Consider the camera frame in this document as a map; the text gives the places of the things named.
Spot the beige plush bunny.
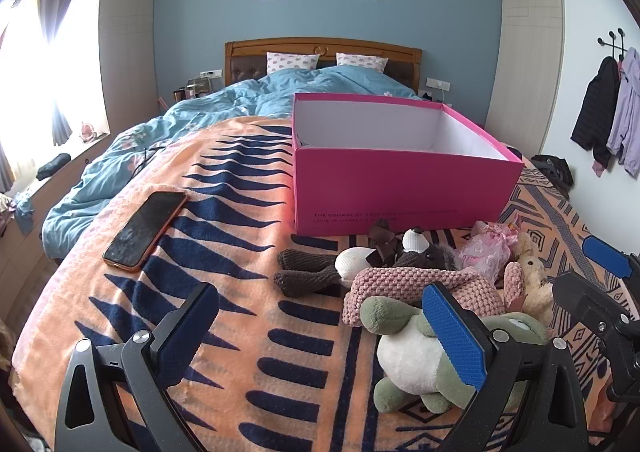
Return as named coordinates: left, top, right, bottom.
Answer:
left=503, top=232, right=554, bottom=327

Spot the green white plush frog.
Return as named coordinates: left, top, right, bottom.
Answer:
left=359, top=295, right=551, bottom=415

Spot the pink brocade drawstring pouch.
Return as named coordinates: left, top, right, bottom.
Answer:
left=457, top=221, right=518, bottom=284

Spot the pink knitted plush toy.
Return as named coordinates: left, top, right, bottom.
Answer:
left=342, top=261, right=526, bottom=327

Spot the brown white plush dog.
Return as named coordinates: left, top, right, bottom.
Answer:
left=273, top=220, right=461, bottom=298

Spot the black bag on floor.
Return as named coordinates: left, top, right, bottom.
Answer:
left=530, top=154, right=574, bottom=199

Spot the lilac hanging hoodie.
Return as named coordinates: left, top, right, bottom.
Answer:
left=606, top=46, right=640, bottom=179

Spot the black hanging jacket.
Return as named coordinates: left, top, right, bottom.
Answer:
left=570, top=56, right=620, bottom=178

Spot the orange case smartphone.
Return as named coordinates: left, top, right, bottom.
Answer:
left=103, top=191, right=188, bottom=272

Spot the pink cardboard box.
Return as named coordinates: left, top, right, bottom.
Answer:
left=292, top=93, right=524, bottom=236

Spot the right patterned pillow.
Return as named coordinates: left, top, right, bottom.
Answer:
left=335, top=52, right=388, bottom=72

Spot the patterned pillow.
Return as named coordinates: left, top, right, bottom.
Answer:
left=335, top=52, right=388, bottom=72
left=267, top=52, right=320, bottom=74

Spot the blue floral duvet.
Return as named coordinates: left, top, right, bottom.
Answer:
left=41, top=66, right=418, bottom=260

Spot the wooden headboard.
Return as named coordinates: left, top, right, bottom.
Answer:
left=224, top=37, right=422, bottom=92

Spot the left patterned pillow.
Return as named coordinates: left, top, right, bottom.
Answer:
left=267, top=52, right=320, bottom=74

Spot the grey window curtain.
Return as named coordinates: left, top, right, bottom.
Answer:
left=36, top=0, right=73, bottom=146

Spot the black wall coat hook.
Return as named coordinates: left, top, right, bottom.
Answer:
left=597, top=28, right=627, bottom=62

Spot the wall power socket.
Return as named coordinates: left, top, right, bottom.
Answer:
left=425, top=78, right=450, bottom=92

